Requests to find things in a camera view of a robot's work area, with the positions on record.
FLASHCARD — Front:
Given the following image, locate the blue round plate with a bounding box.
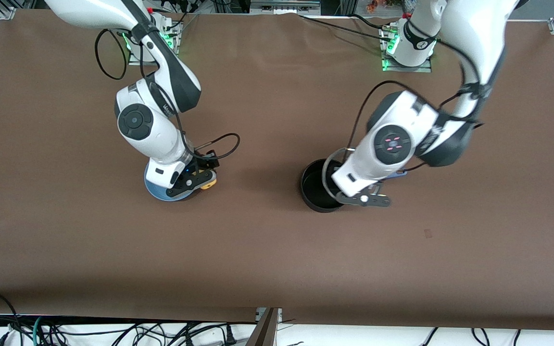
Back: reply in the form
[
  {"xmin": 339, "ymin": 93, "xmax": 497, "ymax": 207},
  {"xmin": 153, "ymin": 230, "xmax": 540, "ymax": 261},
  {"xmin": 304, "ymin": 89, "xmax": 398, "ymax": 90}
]
[{"xmin": 144, "ymin": 161, "xmax": 201, "ymax": 202}]

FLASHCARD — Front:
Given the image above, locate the brown table cover sheet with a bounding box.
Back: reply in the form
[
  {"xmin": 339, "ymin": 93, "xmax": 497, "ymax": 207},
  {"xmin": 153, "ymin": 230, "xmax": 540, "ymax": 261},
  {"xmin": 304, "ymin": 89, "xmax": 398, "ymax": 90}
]
[{"xmin": 0, "ymin": 10, "xmax": 554, "ymax": 332}]

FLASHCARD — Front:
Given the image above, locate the black pot blue handle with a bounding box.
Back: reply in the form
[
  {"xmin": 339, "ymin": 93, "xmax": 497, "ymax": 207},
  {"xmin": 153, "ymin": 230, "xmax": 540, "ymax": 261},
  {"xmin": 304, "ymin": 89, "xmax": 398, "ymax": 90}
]
[{"xmin": 300, "ymin": 159, "xmax": 408, "ymax": 213}]

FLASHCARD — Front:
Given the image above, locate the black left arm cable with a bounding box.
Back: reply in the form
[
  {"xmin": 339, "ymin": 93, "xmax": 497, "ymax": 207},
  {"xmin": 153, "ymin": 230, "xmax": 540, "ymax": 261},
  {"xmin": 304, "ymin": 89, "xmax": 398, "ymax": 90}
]
[{"xmin": 349, "ymin": 41, "xmax": 485, "ymax": 173}]

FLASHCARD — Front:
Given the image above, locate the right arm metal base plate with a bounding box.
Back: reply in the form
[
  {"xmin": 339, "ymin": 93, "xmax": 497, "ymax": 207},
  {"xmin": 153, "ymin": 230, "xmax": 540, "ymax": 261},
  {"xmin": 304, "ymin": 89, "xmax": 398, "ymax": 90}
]
[{"xmin": 128, "ymin": 14, "xmax": 182, "ymax": 66}]

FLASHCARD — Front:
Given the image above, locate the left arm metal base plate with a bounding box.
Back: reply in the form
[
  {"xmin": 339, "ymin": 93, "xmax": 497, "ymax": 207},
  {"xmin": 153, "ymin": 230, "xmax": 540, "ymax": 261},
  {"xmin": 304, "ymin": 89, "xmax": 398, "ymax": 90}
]
[{"xmin": 380, "ymin": 24, "xmax": 433, "ymax": 73}]

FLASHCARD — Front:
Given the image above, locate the black base cable bundle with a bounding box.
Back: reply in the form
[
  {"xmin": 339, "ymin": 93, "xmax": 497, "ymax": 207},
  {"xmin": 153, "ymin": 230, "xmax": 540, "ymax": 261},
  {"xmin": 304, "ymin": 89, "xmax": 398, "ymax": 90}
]
[{"xmin": 161, "ymin": 0, "xmax": 201, "ymax": 30}]

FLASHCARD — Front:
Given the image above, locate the long black table cable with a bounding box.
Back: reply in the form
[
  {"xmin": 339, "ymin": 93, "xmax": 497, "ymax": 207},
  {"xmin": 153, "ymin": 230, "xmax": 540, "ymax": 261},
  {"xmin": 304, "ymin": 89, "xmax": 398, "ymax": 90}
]
[{"xmin": 298, "ymin": 14, "xmax": 393, "ymax": 45}]

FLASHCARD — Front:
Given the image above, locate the short black table cable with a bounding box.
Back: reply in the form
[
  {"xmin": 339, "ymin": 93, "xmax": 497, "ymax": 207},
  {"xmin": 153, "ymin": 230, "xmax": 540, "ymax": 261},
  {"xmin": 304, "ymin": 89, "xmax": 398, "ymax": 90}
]
[{"xmin": 352, "ymin": 13, "xmax": 392, "ymax": 30}]

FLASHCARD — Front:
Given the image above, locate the black power plug cable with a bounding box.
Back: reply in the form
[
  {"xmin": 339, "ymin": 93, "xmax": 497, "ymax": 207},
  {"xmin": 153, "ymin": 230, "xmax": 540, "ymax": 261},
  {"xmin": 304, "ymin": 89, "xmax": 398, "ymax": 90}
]
[{"xmin": 181, "ymin": 323, "xmax": 237, "ymax": 346}]

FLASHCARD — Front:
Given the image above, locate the grey metal frame post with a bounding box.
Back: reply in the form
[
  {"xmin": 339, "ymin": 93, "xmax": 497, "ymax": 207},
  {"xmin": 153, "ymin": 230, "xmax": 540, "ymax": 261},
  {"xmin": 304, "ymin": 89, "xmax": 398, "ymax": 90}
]
[{"xmin": 244, "ymin": 308, "xmax": 283, "ymax": 346}]

